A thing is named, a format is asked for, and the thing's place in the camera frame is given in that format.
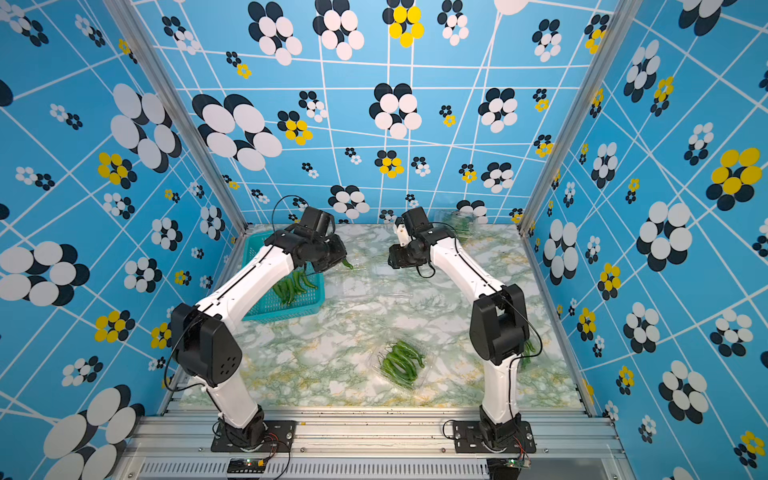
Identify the clear clamshell with peppers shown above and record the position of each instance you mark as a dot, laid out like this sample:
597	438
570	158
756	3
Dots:
402	362
464	224
532	349

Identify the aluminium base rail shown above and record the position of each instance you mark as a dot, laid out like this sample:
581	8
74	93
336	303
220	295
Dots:
375	443

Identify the clear clamshell with peppers back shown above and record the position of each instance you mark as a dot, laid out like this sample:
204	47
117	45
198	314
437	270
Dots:
464	224

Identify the left controller board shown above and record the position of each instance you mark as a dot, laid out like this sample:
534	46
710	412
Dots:
246	468

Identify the teal plastic basket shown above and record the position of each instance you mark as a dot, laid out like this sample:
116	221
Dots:
269	309

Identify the aluminium frame post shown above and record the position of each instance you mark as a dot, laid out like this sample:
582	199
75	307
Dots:
621	21
157	73

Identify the clear clamshell with peppers right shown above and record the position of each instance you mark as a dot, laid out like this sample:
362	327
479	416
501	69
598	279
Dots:
532	349

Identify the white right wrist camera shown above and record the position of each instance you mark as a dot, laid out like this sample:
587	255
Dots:
404	238

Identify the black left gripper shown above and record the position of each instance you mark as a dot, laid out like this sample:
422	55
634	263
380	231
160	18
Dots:
341	253

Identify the clear clamshell with peppers front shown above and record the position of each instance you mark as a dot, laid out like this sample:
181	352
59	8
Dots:
402	362

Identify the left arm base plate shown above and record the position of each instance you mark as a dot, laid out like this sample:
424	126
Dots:
266	437

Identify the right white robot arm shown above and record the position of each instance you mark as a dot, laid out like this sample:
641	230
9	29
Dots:
499	326

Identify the aluminium frame post left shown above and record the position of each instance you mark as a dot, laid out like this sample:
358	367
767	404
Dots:
157	73

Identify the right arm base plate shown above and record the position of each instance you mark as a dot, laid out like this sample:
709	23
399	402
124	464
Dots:
474	437

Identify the aluminium frame post right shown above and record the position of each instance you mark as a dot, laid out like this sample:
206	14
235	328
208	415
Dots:
621	21

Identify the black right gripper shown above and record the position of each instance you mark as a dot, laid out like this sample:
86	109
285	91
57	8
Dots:
396	258

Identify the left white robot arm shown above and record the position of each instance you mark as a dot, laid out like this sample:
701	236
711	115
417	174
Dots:
203	334

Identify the green peppers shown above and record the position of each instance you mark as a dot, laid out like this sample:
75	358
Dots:
293	287

